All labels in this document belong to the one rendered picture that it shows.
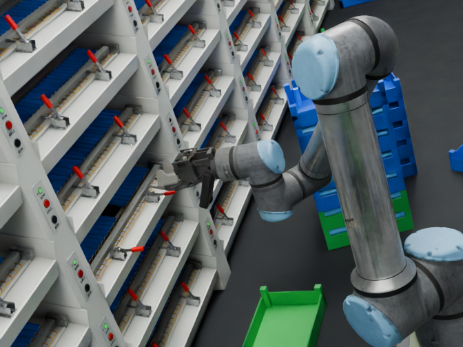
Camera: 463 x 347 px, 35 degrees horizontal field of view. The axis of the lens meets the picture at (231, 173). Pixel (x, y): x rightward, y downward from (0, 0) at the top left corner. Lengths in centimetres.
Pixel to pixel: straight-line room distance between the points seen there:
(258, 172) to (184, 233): 53
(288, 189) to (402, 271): 42
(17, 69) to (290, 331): 115
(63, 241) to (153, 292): 50
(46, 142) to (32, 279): 32
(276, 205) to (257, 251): 77
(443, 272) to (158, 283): 83
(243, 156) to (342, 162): 42
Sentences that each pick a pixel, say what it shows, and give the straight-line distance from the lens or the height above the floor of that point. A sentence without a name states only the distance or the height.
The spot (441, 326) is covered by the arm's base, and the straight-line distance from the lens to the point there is 187.
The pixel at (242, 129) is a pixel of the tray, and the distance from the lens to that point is 289.
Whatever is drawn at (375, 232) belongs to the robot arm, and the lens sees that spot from 160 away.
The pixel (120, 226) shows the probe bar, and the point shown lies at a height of 53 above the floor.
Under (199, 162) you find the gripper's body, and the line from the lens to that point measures 194.
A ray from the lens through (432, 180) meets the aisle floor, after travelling 282.
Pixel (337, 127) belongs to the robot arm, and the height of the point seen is 82.
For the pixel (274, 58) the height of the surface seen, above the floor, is 30.
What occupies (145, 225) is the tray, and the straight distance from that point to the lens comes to 206.
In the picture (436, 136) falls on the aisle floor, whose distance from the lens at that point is 311.
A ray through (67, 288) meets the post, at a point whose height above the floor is 60.
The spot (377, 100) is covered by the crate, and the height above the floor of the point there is 50.
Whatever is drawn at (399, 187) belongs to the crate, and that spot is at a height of 17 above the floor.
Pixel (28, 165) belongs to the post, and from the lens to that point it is 163.
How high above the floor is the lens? 148
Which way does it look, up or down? 27 degrees down
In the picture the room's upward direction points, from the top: 18 degrees counter-clockwise
